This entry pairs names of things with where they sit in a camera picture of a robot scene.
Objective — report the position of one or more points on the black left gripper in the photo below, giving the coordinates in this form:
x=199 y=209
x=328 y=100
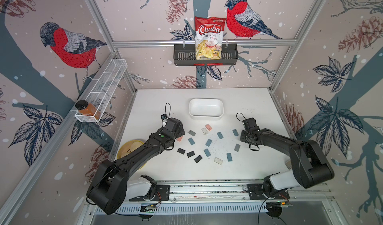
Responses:
x=181 y=131

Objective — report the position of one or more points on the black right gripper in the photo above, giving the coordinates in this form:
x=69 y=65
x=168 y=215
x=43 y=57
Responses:
x=242 y=135

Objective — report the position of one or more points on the grey-blue eraser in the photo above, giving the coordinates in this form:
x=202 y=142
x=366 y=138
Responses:
x=237 y=147

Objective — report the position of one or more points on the blue eraser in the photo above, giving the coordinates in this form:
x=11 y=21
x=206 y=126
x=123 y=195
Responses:
x=208 y=143
x=235 y=132
x=229 y=157
x=191 y=141
x=220 y=135
x=207 y=153

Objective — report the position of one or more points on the black eraser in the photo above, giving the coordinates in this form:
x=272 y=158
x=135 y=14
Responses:
x=181 y=151
x=198 y=159
x=190 y=154

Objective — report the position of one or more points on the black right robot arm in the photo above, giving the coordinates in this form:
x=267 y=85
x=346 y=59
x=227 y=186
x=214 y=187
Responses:
x=309 y=165

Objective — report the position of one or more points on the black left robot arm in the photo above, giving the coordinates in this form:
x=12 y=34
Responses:
x=110 y=183

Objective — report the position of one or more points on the white eraser upper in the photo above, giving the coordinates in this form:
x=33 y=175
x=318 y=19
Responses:
x=205 y=131

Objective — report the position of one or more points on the white eraser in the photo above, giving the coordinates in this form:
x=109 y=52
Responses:
x=205 y=131
x=218 y=161

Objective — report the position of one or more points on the white storage box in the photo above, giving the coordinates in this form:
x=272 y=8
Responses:
x=206 y=109

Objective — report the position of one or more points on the black eraser bottom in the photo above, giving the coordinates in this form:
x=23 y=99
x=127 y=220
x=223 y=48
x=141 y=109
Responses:
x=198 y=159

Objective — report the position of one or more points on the white eraser bottom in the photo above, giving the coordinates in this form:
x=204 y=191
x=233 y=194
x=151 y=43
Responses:
x=218 y=161

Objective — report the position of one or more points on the orange spice jar black lid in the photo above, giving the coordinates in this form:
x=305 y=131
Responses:
x=88 y=109

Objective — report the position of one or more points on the Chuba cassava chips bag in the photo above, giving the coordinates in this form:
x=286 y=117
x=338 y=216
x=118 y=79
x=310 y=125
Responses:
x=208 y=37

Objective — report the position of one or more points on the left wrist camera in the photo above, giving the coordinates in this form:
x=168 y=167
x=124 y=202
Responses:
x=164 y=118

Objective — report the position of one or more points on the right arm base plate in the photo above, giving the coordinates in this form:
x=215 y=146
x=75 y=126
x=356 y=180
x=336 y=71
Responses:
x=259 y=191

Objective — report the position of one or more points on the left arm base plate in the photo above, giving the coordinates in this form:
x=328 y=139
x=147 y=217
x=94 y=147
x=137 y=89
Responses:
x=161 y=193

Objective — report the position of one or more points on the black wire wall basket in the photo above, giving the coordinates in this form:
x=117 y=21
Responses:
x=184 y=55

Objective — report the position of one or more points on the clear acrylic wall shelf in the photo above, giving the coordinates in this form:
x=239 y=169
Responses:
x=104 y=89

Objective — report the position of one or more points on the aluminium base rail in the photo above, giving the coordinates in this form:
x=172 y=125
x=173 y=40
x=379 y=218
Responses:
x=199 y=191

